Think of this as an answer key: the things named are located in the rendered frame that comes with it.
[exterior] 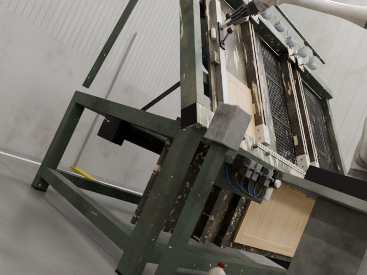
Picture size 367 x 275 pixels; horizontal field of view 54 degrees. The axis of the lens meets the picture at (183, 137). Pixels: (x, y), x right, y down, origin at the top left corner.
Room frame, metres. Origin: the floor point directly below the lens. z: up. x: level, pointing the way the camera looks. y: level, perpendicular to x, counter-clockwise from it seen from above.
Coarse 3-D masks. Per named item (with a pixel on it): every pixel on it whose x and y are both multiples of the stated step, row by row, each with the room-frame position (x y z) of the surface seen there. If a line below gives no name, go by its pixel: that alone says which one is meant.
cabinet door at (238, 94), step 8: (232, 80) 2.15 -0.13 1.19; (232, 88) 2.13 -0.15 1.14; (240, 88) 2.21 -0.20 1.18; (248, 88) 2.30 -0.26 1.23; (232, 96) 2.10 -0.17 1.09; (240, 96) 2.18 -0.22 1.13; (248, 96) 2.26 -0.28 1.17; (232, 104) 2.07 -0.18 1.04; (240, 104) 2.15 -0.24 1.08; (248, 104) 2.23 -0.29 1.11; (248, 112) 2.19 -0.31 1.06; (248, 128) 2.13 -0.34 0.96; (256, 136) 2.17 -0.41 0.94
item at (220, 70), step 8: (216, 0) 2.29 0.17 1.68; (216, 8) 2.25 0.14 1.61; (216, 16) 2.22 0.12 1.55; (216, 24) 2.20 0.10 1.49; (216, 32) 2.17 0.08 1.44; (216, 40) 2.15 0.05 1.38; (216, 48) 2.13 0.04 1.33; (224, 56) 2.13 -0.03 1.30; (224, 64) 2.09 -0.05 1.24; (216, 72) 2.06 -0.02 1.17; (224, 72) 2.06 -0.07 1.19; (216, 80) 2.04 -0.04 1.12; (224, 80) 2.03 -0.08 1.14; (224, 88) 2.00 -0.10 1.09; (224, 96) 1.97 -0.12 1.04
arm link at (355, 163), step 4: (360, 140) 1.55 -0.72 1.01; (356, 148) 1.57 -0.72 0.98; (356, 152) 1.54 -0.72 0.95; (356, 156) 1.53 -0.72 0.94; (352, 160) 1.58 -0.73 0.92; (356, 160) 1.54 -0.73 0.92; (360, 160) 1.50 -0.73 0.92; (352, 164) 1.57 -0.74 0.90; (356, 164) 1.55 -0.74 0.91; (360, 164) 1.52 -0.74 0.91; (364, 164) 1.49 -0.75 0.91; (352, 168) 1.56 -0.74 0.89; (356, 168) 1.54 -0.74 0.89; (360, 168) 1.52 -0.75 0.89; (364, 168) 1.51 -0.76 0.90
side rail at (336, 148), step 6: (324, 102) 3.58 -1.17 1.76; (324, 108) 3.56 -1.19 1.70; (330, 108) 3.60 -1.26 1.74; (324, 114) 3.54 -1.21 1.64; (330, 114) 3.52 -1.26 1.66; (330, 120) 3.48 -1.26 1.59; (330, 126) 3.46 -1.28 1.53; (330, 132) 3.44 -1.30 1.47; (330, 138) 3.43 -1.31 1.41; (336, 138) 3.41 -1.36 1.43; (336, 144) 3.37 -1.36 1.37; (336, 150) 3.35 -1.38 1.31; (336, 156) 3.33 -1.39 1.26; (336, 162) 3.32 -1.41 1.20; (342, 162) 3.31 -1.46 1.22; (342, 168) 3.26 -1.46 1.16; (342, 174) 3.25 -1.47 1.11
